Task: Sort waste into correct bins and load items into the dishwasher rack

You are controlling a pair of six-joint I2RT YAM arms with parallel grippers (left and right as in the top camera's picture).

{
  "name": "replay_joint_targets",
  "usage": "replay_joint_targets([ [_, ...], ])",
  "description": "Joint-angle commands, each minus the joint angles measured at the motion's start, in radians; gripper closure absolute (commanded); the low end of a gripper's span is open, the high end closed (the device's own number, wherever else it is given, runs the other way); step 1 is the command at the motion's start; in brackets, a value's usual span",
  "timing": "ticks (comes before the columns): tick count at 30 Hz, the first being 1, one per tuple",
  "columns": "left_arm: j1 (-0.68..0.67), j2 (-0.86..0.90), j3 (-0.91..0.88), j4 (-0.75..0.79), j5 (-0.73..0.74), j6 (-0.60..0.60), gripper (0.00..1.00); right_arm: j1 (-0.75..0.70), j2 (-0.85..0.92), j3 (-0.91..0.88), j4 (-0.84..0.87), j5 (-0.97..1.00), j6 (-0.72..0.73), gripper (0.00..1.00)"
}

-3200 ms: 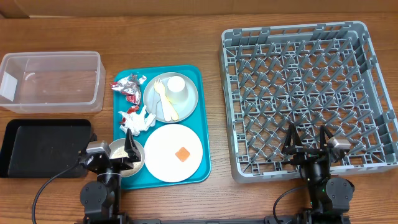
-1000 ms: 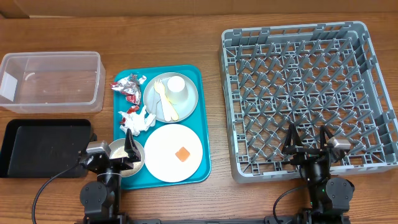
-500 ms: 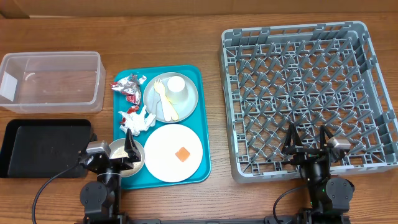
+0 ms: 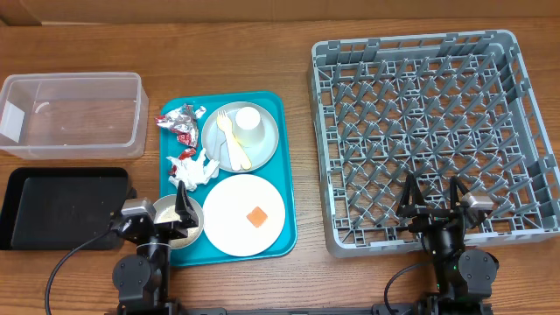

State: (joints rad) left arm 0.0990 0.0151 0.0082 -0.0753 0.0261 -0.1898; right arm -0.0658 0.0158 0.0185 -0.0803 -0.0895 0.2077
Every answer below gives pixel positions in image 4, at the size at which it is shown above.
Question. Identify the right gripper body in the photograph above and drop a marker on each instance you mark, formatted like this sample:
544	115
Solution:
428	223

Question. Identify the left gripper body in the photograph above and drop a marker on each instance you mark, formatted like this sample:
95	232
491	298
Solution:
168	231

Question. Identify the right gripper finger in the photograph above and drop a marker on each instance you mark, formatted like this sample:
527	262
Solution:
411	195
457	187

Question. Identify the small grey bowl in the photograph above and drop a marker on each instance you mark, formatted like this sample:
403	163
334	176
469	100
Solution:
165	207

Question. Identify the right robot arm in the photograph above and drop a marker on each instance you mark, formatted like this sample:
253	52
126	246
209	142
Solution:
464	276

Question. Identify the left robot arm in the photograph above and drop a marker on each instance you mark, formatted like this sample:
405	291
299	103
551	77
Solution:
143	279

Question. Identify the grey dishwasher rack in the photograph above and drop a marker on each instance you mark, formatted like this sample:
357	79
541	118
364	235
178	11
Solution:
434	106

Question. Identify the large white plate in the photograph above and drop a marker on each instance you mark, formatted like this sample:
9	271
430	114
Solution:
225	212

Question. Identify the crumpled white napkin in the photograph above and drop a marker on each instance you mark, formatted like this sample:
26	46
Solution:
194	172

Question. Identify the small red wrapper piece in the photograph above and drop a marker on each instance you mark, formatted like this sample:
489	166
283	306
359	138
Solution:
187	153

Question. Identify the orange food cube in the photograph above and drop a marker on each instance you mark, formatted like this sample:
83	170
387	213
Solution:
257	217

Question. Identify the grey round plate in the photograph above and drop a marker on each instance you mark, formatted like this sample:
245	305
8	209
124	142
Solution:
259	153

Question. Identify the crumpled silver red wrapper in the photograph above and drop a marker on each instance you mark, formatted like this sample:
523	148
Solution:
183	122

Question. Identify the yellow plastic fork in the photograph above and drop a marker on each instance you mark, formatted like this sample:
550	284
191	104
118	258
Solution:
226	126

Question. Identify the black plastic tray bin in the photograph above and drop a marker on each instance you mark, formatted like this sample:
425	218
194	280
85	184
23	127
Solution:
59	208

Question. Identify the white upturned cup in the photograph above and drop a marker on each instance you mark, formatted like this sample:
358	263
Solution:
249	129

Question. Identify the clear plastic bin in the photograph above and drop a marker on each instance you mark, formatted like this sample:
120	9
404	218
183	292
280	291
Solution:
74	115

